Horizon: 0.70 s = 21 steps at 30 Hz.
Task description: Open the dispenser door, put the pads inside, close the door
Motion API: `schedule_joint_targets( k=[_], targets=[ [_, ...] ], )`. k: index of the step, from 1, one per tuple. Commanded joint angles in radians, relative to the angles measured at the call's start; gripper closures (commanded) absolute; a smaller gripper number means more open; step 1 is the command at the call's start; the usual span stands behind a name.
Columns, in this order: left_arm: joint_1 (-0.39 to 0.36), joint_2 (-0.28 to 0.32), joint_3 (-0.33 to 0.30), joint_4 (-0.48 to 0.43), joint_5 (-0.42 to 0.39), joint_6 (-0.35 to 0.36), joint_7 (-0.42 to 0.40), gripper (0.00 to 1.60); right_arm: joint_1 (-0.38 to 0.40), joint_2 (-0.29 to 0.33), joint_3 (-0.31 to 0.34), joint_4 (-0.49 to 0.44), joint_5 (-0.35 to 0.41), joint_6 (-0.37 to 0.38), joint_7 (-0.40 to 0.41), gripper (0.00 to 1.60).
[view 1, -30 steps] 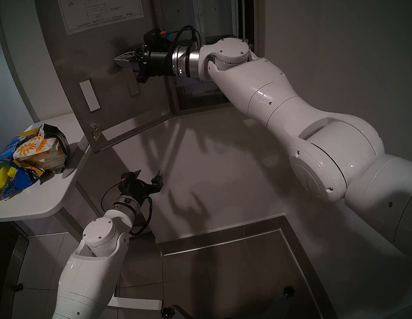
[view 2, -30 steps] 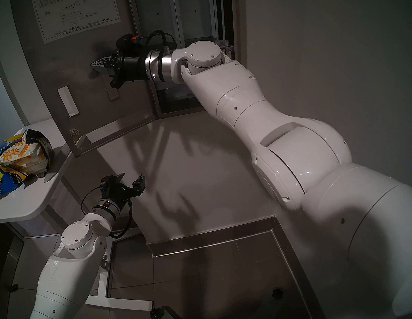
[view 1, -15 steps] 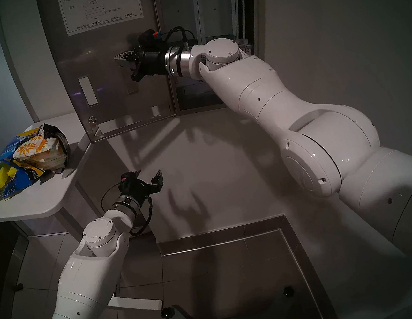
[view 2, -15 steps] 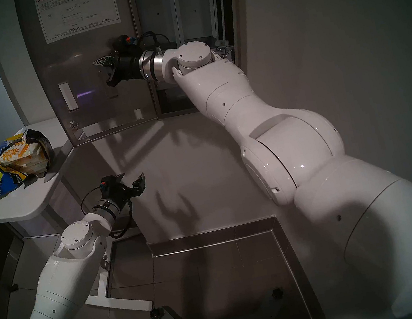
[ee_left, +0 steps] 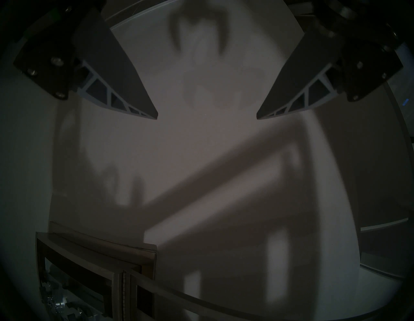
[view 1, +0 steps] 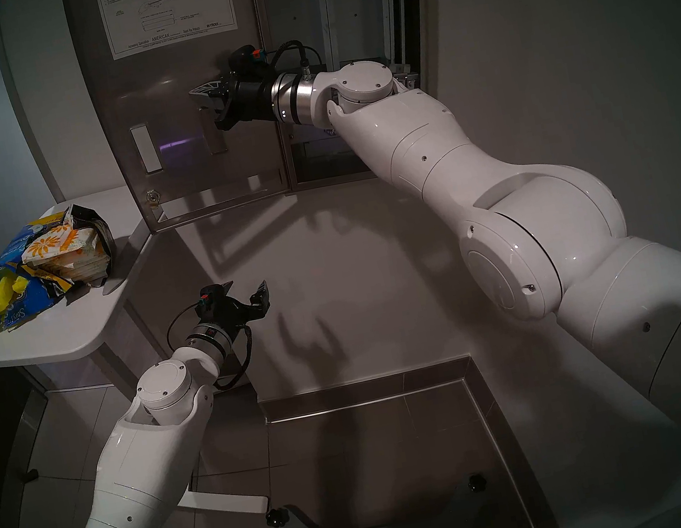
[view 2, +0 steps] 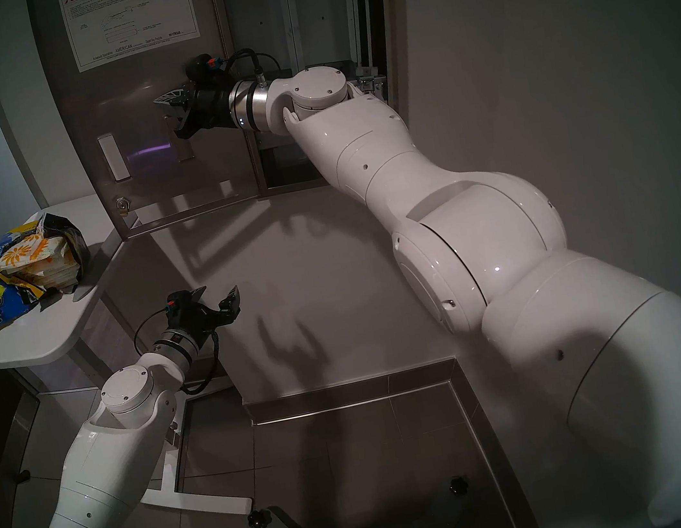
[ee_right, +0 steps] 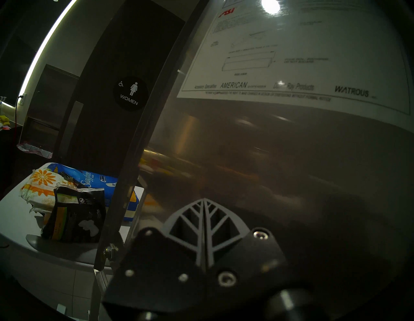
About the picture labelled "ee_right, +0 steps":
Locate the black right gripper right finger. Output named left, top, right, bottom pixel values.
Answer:
left=205, top=198, right=293, bottom=308

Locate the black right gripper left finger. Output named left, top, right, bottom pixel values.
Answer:
left=101, top=198, right=208, bottom=321

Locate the stainless steel wall dispenser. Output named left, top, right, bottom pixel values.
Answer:
left=94, top=0, right=414, bottom=321

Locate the dark restroom door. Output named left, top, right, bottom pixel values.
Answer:
left=53, top=0, right=185, bottom=182

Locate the black pad package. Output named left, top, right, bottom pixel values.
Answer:
left=41, top=186, right=106, bottom=244

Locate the blue yellow pad package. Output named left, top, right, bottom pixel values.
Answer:
left=47, top=163, right=140, bottom=222

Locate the orange floral pad package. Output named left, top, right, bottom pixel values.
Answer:
left=19, top=168, right=77, bottom=215

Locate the white table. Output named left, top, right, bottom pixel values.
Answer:
left=0, top=162, right=145, bottom=275

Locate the crumpled white paper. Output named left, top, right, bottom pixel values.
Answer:
left=17, top=142, right=53, bottom=159

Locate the round black women sign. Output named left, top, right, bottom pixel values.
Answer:
left=113, top=76, right=149, bottom=112

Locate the white instruction sheet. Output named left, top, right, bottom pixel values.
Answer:
left=177, top=0, right=414, bottom=133

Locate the white light strip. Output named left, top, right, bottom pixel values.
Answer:
left=18, top=0, right=78, bottom=97

